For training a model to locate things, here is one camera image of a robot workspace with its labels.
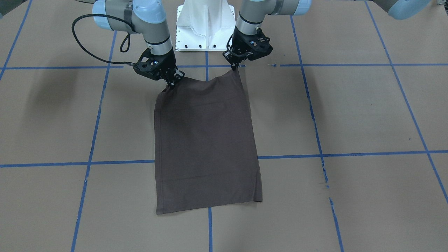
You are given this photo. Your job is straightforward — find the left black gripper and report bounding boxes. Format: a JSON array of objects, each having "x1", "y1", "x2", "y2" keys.
[{"x1": 226, "y1": 28, "x2": 273, "y2": 71}]

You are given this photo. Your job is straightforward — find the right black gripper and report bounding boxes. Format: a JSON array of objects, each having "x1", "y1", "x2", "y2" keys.
[{"x1": 151, "y1": 48, "x2": 185, "y2": 88}]

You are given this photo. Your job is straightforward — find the dark brown t-shirt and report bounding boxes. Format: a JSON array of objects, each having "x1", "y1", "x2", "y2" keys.
[{"x1": 154, "y1": 70, "x2": 263, "y2": 215}]

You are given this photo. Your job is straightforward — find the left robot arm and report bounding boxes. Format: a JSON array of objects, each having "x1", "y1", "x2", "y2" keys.
[{"x1": 223, "y1": 0, "x2": 430, "y2": 71}]

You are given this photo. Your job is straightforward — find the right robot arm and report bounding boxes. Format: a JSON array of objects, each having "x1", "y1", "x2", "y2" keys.
[{"x1": 92, "y1": 0, "x2": 185, "y2": 88}]

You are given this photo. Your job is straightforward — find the brown paper table cover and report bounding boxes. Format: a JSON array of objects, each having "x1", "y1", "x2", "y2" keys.
[{"x1": 1, "y1": 0, "x2": 447, "y2": 252}]

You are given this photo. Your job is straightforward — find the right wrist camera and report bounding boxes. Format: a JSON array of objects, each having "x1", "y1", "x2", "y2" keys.
[{"x1": 133, "y1": 48, "x2": 166, "y2": 81}]

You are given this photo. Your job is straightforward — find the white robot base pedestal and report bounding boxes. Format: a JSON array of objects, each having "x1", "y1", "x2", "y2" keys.
[{"x1": 175, "y1": 0, "x2": 236, "y2": 51}]

